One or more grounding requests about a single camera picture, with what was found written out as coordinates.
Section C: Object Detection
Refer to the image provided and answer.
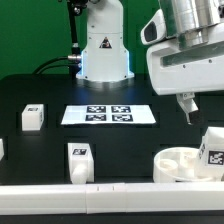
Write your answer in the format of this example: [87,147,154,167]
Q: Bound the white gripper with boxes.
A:
[146,33,224,125]

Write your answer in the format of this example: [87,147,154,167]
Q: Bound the white round stool seat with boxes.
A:
[153,147,224,183]

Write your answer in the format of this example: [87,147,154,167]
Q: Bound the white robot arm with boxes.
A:
[77,0,224,124]

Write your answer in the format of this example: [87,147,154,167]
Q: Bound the white sheet with four tags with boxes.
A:
[61,105,156,125]

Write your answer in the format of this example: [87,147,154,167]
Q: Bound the white block at left edge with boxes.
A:
[0,139,4,161]

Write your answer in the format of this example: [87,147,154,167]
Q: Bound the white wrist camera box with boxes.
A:
[140,9,166,45]

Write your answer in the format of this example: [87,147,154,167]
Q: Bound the white front rail wall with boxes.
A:
[0,182,224,215]

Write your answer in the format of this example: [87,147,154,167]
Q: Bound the black cables at base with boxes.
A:
[31,54,83,76]

